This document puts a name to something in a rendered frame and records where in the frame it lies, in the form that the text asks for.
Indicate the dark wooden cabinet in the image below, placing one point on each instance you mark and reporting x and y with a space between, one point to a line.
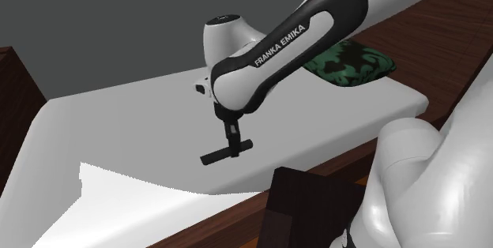
15 104

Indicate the green black patterned pillow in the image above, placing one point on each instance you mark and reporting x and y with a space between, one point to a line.
352 66

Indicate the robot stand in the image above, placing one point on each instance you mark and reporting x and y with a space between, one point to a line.
308 208

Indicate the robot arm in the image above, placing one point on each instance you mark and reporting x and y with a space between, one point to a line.
235 87

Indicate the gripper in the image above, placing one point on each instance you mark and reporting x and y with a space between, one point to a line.
225 113

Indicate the white bed with wooden frame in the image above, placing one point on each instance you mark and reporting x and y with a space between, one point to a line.
135 124

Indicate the black cylindrical rod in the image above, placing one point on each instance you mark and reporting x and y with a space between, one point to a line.
215 156

